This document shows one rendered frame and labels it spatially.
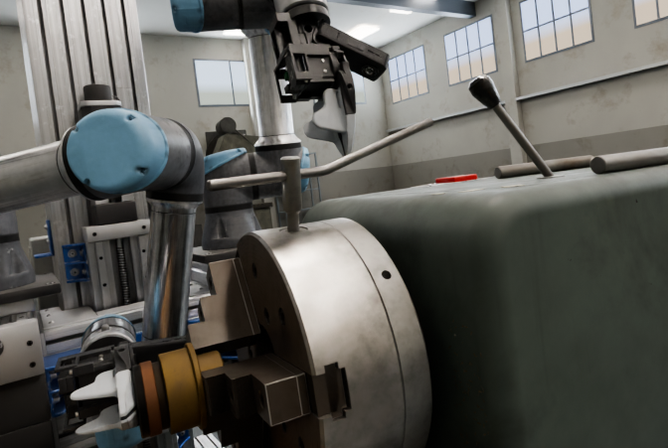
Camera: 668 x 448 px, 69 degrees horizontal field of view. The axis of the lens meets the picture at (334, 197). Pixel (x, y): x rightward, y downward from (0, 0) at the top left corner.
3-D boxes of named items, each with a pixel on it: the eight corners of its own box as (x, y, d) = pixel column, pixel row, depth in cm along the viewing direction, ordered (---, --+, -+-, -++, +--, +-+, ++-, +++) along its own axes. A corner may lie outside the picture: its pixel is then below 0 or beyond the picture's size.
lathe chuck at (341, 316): (294, 393, 79) (282, 203, 73) (407, 546, 51) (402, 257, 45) (240, 411, 75) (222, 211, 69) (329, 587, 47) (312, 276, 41)
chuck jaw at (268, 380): (295, 340, 57) (339, 360, 46) (302, 383, 56) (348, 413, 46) (199, 366, 52) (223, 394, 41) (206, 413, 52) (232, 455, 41)
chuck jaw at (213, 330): (278, 340, 63) (253, 259, 69) (286, 325, 59) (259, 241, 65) (190, 363, 58) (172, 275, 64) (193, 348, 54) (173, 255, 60)
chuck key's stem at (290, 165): (291, 258, 56) (286, 158, 54) (281, 253, 58) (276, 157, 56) (307, 254, 57) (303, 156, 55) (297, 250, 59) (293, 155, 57)
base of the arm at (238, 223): (194, 248, 123) (189, 209, 122) (250, 238, 131) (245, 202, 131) (214, 251, 110) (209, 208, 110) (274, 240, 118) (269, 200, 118)
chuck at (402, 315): (314, 387, 80) (303, 200, 74) (434, 532, 52) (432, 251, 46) (294, 393, 79) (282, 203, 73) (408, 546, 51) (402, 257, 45)
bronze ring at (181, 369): (209, 327, 60) (127, 347, 56) (227, 348, 51) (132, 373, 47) (219, 401, 60) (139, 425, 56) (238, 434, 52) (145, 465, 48)
